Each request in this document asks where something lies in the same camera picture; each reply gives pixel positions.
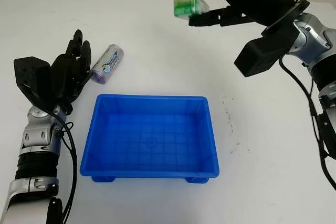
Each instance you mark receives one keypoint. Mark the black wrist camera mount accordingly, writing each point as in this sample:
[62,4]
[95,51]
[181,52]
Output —
[260,53]
[30,77]

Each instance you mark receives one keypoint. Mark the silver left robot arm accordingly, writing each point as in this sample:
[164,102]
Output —
[34,137]

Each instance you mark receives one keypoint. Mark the purple garbage bag roll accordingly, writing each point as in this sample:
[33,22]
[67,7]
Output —
[109,64]

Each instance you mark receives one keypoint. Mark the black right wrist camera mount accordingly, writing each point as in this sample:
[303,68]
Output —
[260,53]

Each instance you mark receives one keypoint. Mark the green toothpaste box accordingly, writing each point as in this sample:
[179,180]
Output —
[187,5]

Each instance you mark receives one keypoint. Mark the blue plastic tray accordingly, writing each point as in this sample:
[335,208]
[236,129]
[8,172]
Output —
[151,140]

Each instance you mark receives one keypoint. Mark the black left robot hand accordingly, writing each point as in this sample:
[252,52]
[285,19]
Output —
[65,74]

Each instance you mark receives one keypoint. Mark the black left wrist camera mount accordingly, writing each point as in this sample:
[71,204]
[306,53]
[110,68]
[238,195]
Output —
[30,77]

